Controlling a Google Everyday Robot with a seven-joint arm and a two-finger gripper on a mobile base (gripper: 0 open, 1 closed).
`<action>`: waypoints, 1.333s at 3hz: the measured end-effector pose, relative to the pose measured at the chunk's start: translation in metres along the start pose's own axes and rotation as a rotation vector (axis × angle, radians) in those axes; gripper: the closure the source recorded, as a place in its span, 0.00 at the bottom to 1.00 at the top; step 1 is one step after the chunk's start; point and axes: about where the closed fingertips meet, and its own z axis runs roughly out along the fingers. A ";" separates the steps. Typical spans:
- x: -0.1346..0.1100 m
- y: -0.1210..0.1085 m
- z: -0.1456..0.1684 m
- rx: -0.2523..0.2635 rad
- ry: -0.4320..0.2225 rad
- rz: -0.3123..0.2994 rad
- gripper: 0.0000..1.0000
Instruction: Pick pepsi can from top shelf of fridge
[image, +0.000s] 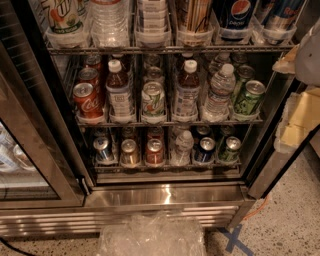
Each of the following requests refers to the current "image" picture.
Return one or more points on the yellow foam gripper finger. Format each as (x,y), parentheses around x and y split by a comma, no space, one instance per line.
(300,116)

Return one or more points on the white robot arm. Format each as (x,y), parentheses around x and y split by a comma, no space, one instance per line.
(303,61)

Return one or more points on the front green soda can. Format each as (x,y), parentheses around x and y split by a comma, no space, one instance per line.
(249,97)

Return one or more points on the green soda can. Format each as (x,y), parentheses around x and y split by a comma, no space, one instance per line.
(244,73)
(249,97)

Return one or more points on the right open fridge door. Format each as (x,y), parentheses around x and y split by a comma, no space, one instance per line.
(274,166)

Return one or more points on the green can bottom shelf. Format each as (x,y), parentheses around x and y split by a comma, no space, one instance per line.
(229,150)

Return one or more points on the water bottle middle shelf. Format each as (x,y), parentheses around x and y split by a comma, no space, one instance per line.
(221,87)

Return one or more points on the red bull can top shelf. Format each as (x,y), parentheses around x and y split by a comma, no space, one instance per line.
(283,14)

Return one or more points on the dark blue can bottom shelf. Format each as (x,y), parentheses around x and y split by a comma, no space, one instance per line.
(205,150)

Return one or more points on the water bottle bottom shelf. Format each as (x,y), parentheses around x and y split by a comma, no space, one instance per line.
(182,149)

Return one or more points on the brown striped can top shelf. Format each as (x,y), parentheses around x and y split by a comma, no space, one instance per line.
(193,15)

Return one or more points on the diet 7up can middle shelf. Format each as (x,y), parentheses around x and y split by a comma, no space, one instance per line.
(153,99)

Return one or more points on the red can bottom shelf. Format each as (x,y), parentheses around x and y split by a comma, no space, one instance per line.
(154,152)

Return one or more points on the white labelled bottle top shelf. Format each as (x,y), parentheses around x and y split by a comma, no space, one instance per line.
(152,16)

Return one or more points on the gold can bottom shelf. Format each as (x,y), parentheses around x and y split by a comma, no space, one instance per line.
(129,152)

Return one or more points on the stainless steel display fridge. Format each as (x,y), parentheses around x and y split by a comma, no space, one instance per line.
(214,192)

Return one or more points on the blue can bottom left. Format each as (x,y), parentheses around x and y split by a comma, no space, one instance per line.
(103,147)

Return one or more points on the front red coca-cola can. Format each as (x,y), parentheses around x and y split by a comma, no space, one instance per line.
(87,100)

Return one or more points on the red coca-cola can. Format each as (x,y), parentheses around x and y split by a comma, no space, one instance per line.
(89,75)
(87,100)

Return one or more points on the clear water bottle top shelf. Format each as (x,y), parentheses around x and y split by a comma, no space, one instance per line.
(109,23)

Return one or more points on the left glass fridge door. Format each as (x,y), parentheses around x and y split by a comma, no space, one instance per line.
(35,173)

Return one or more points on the right iced tea bottle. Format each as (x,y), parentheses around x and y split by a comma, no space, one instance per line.
(187,90)

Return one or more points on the iced tea bottle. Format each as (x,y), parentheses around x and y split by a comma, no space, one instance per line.
(118,90)
(187,90)

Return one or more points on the blue tape cross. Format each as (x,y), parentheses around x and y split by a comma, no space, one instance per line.
(233,240)

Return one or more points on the left iced tea bottle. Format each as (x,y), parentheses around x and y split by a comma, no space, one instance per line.
(118,90)

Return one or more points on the clear plastic bag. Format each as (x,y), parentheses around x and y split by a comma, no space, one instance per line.
(156,235)

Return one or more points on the top wire shelf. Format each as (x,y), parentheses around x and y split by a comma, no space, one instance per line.
(173,49)

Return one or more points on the wire shelf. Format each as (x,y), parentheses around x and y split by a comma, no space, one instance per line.
(173,123)
(173,49)

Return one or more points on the middle wire shelf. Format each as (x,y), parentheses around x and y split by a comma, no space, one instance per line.
(173,123)

